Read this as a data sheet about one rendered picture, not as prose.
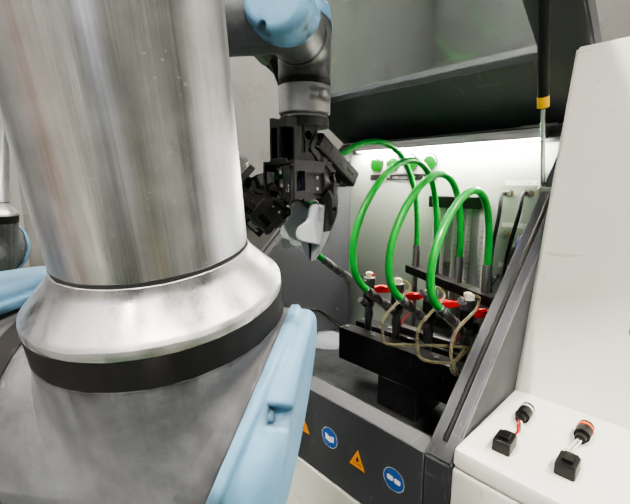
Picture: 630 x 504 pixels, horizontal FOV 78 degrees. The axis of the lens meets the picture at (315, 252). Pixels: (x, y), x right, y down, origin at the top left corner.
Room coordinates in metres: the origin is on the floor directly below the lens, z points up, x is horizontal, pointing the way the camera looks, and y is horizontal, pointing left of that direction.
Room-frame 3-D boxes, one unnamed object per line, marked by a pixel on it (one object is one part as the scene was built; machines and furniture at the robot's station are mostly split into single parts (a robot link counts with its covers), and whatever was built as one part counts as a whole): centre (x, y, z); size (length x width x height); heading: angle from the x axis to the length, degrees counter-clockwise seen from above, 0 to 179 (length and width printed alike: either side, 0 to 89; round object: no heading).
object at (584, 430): (0.45, -0.34, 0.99); 0.12 x 0.02 x 0.02; 135
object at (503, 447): (0.49, -0.28, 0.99); 0.12 x 0.02 x 0.02; 137
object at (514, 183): (0.90, -0.49, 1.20); 0.13 x 0.03 x 0.31; 44
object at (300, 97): (0.59, 0.01, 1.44); 0.08 x 0.08 x 0.05
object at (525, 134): (1.07, -0.32, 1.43); 0.54 x 0.03 x 0.02; 44
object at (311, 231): (0.58, 0.01, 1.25); 0.06 x 0.03 x 0.09; 134
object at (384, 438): (0.73, 0.04, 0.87); 0.62 x 0.04 x 0.16; 44
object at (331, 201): (0.59, -0.01, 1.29); 0.05 x 0.02 x 0.09; 44
